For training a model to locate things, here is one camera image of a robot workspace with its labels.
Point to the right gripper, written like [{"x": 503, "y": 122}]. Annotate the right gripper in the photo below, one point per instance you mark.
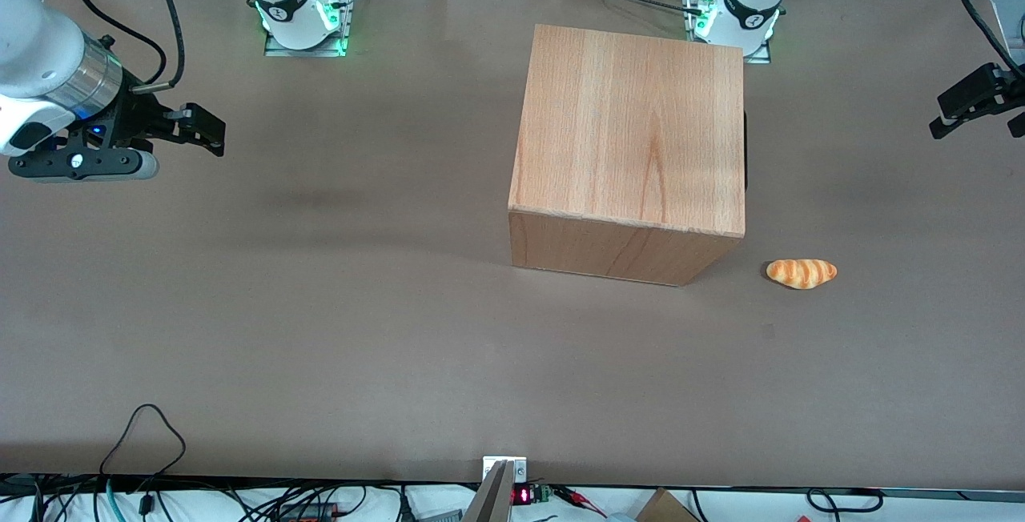
[{"x": 138, "y": 120}]

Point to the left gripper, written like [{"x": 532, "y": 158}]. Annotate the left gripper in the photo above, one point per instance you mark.
[{"x": 978, "y": 93}]

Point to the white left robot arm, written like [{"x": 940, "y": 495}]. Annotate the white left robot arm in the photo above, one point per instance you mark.
[{"x": 753, "y": 2}]

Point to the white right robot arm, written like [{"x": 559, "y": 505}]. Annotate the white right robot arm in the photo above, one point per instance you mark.
[{"x": 32, "y": 42}]

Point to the light wooden drawer cabinet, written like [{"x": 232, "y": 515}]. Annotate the light wooden drawer cabinet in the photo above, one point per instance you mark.
[{"x": 625, "y": 130}]

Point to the orange striped toy bread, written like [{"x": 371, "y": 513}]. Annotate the orange striped toy bread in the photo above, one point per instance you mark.
[{"x": 801, "y": 273}]

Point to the red digit display module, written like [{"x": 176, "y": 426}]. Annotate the red digit display module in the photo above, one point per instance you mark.
[{"x": 522, "y": 495}]

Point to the brown cardboard piece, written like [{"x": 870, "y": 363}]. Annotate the brown cardboard piece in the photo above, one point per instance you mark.
[{"x": 665, "y": 507}]

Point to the red black probe lead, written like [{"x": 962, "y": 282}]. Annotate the red black probe lead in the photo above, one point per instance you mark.
[{"x": 580, "y": 498}]

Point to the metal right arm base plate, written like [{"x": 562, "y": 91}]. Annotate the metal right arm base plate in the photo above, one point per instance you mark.
[{"x": 276, "y": 48}]

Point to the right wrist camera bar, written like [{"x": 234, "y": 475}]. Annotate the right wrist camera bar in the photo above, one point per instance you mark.
[{"x": 88, "y": 164}]

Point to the small metal bracket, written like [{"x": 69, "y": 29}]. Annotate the small metal bracket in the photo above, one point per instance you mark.
[{"x": 520, "y": 470}]

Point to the slanted wooden camera post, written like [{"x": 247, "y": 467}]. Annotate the slanted wooden camera post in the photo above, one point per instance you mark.
[{"x": 490, "y": 498}]

